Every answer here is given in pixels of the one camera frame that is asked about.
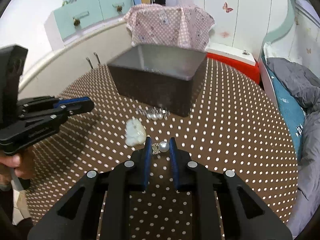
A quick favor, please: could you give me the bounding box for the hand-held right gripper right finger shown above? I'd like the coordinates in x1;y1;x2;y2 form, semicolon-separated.
169;137;293;240

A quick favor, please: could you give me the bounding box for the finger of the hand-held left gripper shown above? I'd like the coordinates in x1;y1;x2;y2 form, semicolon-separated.
17;96;91;113
19;100;95;124

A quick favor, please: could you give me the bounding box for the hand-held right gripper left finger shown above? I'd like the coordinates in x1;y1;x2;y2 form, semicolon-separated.
27;136;153;240

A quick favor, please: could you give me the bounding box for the pearl earring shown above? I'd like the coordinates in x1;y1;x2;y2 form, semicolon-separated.
151;141;170;156

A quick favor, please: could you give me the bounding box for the white jade pendant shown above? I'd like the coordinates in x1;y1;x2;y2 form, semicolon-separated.
124;118;147;147

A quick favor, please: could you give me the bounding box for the dark metal box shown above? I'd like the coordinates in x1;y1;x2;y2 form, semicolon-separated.
107;43;207;118

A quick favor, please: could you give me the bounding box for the person's left hand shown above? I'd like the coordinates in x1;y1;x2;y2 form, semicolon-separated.
0;145;34;188

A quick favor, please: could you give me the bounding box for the low white cabinet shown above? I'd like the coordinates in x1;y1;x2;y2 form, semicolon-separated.
12;18;133;96

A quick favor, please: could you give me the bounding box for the brown polka-dot tablecloth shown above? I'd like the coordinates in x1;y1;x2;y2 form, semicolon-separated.
25;57;299;240

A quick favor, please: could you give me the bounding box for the teal drawer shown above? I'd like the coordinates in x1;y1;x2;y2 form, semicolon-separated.
53;1;103;39
98;0;133;21

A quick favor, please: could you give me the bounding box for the red stool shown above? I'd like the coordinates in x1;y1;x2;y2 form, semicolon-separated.
206;51;261;84

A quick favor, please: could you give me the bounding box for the white board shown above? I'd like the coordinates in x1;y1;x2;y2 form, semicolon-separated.
207;42;258;67

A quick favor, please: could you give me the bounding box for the pink checked cloth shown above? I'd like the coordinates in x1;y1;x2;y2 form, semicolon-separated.
123;3;216;53

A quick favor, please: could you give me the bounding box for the teal bedsheet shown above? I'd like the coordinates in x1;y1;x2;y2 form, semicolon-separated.
266;67;307;161

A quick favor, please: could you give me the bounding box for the grey duvet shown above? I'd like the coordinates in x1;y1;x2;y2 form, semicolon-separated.
266;57;320;238

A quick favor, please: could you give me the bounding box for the teal bunk bed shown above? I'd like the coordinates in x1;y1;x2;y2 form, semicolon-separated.
257;0;320;155

